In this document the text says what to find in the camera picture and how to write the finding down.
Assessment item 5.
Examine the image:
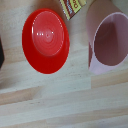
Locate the pink plastic cup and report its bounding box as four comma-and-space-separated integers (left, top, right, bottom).
85, 0, 128, 76

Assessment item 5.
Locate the red plastic bowl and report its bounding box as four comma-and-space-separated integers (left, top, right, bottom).
21, 8, 71, 75

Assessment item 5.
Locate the yellow red snack packet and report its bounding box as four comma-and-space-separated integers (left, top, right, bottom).
59, 0, 88, 22

